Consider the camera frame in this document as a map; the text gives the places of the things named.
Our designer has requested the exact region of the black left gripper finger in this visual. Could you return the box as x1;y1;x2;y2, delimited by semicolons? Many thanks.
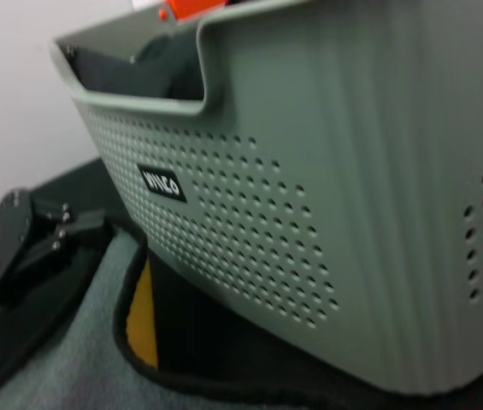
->
30;202;106;241
0;231;80;301

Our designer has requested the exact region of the grey yellow towel black trim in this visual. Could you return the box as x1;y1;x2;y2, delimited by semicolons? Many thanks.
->
0;232;483;410

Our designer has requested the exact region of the dark crumpled towel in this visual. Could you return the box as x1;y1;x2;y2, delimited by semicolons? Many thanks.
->
72;33;206;102

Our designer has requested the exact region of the grey perforated storage box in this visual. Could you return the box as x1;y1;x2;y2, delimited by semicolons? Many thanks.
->
50;0;483;395

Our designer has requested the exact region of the small orange object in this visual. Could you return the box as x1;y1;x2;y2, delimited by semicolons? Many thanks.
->
157;0;227;22

